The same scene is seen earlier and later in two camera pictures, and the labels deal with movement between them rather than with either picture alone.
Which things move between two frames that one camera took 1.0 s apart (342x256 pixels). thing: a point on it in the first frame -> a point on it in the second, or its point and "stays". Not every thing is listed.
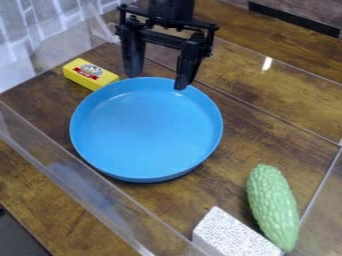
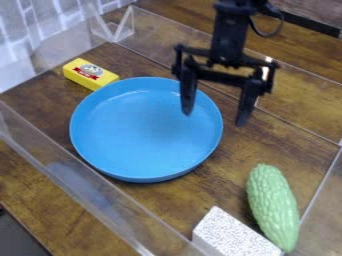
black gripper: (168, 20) -> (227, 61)
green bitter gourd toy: (274, 206) stays
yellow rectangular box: (88, 74) stays
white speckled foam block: (221, 235) stays
